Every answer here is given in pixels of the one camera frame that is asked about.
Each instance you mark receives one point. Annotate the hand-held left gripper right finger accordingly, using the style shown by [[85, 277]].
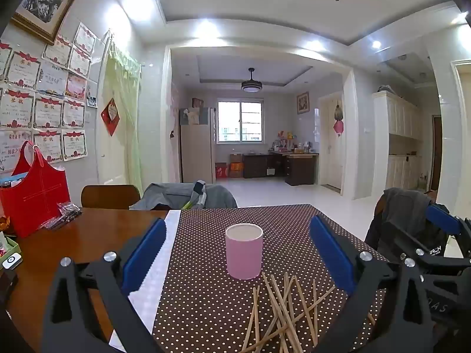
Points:
[[331, 253]]

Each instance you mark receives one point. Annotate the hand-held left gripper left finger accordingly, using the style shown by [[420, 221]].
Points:
[[145, 253]]

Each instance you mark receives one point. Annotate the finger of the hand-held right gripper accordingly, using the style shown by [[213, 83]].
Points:
[[438, 263], [443, 218]]

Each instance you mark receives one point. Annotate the bunch of wooden chopsticks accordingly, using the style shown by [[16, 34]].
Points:
[[282, 320]]

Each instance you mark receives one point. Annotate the pink cup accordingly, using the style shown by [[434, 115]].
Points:
[[244, 253]]

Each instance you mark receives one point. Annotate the dark jacket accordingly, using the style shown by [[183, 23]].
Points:
[[404, 220]]

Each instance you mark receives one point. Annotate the grey jacket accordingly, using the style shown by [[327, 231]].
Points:
[[165, 195]]

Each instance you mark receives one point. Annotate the brown door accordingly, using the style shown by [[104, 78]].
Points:
[[437, 154]]

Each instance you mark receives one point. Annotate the wooden chair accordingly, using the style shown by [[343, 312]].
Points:
[[108, 196], [379, 206]]

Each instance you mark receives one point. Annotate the brown polka-dot tablecloth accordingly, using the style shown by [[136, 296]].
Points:
[[220, 301]]

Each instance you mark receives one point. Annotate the clear plastic packet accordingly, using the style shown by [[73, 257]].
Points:
[[62, 215]]

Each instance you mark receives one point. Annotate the cream door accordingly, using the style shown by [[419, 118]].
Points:
[[329, 161]]

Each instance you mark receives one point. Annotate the dark wooden desk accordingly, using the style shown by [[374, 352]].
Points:
[[294, 169]]

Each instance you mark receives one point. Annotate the white door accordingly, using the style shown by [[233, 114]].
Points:
[[110, 158]]

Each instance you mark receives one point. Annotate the white tall cabinet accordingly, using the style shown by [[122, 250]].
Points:
[[397, 117]]

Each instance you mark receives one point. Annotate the red cardboard box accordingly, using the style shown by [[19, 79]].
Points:
[[221, 170]]

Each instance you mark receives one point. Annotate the silver refrigerator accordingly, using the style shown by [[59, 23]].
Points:
[[195, 150]]

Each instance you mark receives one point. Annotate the cluster of small colourful items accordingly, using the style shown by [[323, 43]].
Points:
[[290, 143]]

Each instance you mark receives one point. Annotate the red felt tote bag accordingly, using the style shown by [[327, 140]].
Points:
[[35, 198]]

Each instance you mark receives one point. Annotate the orange cardboard box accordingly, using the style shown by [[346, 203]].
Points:
[[236, 170]]

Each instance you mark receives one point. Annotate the hanging pink door ornament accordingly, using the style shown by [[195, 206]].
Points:
[[338, 123]]

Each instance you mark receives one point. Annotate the brown cardboard box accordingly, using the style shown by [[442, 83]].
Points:
[[236, 158]]

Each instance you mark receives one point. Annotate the small white device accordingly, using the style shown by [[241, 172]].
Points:
[[11, 261]]

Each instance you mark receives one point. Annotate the green box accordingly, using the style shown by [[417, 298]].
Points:
[[9, 244]]

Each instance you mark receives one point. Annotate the small black box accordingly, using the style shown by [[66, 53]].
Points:
[[8, 286]]

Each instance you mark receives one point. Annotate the grey bundle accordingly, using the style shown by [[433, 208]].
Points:
[[386, 89]]

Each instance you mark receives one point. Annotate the red diamond door decoration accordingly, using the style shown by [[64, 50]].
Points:
[[110, 116]]

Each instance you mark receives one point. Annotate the window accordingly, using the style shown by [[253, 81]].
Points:
[[240, 121]]

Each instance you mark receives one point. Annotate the group of award certificates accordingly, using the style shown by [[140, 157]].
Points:
[[44, 110]]

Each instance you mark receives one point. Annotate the ceiling fan lamp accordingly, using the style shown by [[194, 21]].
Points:
[[251, 86]]

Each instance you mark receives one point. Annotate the large framed tree picture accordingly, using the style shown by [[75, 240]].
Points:
[[48, 3]]

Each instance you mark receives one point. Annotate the small framed wall picture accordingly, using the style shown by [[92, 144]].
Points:
[[303, 103]]

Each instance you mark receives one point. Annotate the small wall photo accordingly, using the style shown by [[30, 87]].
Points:
[[92, 102]]

